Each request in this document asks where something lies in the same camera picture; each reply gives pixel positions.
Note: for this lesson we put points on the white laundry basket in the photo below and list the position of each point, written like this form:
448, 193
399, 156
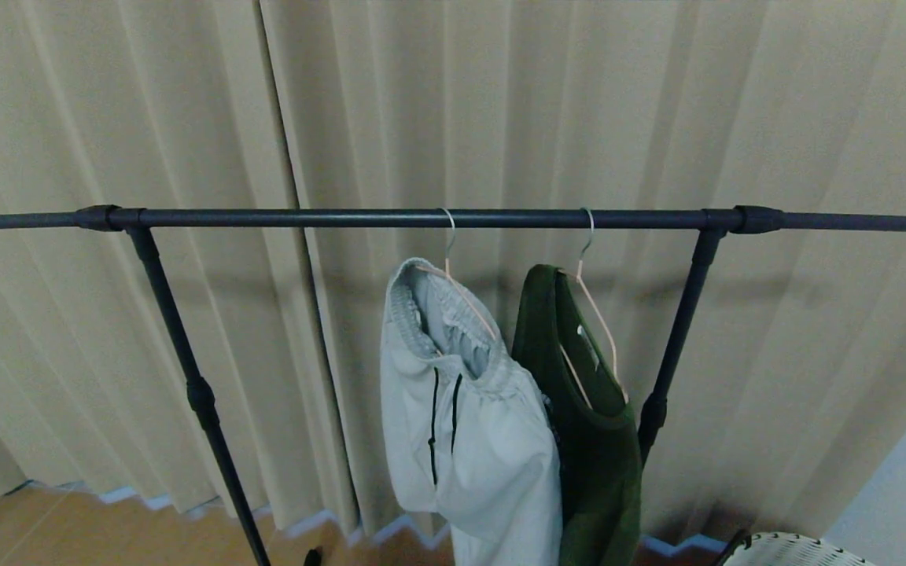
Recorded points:
791, 552

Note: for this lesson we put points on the pale grey shorts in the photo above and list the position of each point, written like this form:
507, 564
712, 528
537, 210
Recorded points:
492, 472

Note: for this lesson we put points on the beige curtain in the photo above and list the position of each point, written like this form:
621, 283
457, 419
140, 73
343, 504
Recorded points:
146, 102

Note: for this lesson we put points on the green garment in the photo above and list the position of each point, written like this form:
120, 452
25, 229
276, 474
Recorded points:
602, 472

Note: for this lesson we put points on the pink clothes hanger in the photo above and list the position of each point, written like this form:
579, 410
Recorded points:
602, 322
469, 303

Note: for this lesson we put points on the black clothes rack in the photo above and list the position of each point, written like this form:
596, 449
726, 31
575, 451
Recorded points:
343, 218

